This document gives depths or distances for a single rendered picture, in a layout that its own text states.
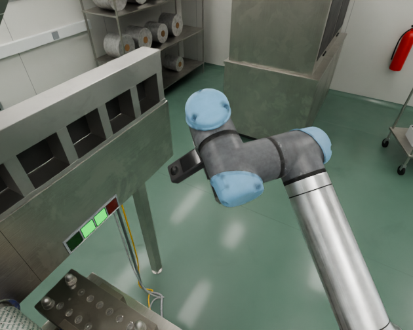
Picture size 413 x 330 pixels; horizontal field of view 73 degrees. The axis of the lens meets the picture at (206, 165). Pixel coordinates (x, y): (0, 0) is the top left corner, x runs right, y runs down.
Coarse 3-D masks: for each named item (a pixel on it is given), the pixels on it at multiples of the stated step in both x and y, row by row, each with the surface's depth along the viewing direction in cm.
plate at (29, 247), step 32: (128, 128) 103; (160, 128) 121; (96, 160) 93; (128, 160) 109; (160, 160) 129; (64, 192) 86; (96, 192) 98; (128, 192) 116; (0, 224) 71; (32, 224) 79; (64, 224) 90; (0, 256) 74; (32, 256) 83; (64, 256) 95; (0, 288) 77; (32, 288) 87
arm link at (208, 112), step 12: (192, 96) 46; (204, 96) 45; (216, 96) 45; (192, 108) 45; (204, 108) 45; (216, 108) 44; (228, 108) 45; (192, 120) 45; (204, 120) 44; (216, 120) 44; (228, 120) 47; (192, 132) 48; (204, 132) 46; (216, 132) 54
